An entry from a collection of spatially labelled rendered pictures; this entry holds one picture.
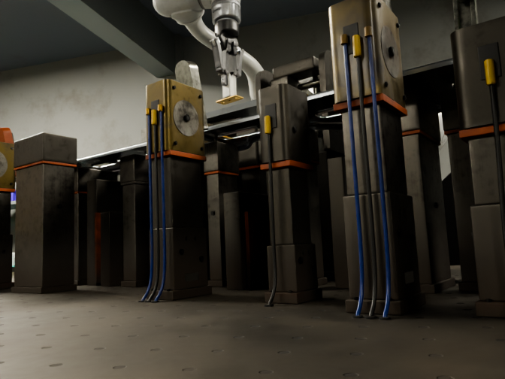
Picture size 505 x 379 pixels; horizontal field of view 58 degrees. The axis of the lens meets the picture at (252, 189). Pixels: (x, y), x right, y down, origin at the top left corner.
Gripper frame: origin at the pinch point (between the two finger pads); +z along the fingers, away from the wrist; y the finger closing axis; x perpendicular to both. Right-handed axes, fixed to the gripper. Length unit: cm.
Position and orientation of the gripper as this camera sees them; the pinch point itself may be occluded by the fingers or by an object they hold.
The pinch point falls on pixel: (229, 87)
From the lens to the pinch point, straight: 141.4
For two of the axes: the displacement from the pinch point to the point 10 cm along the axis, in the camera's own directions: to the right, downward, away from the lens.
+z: 0.5, 9.9, -1.2
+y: -6.5, -0.6, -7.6
